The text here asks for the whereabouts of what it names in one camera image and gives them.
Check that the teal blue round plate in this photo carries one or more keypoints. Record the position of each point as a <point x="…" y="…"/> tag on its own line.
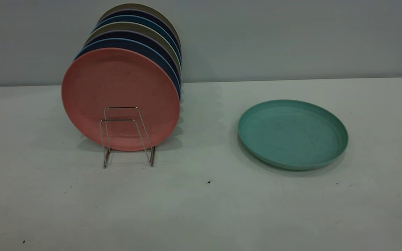
<point x="145" y="20"/>

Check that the navy blue round plate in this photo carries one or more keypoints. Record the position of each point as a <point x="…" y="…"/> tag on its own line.
<point x="152" y="52"/>

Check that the beige round plate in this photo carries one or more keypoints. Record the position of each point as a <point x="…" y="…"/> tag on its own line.
<point x="141" y="6"/>
<point x="145" y="28"/>

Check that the green round plate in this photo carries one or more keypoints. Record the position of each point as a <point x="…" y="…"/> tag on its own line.
<point x="291" y="134"/>

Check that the pink round plate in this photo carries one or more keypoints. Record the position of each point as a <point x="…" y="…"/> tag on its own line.
<point x="117" y="83"/>

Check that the dark purple round plate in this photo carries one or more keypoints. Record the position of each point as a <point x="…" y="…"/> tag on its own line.
<point x="145" y="14"/>
<point x="152" y="41"/>

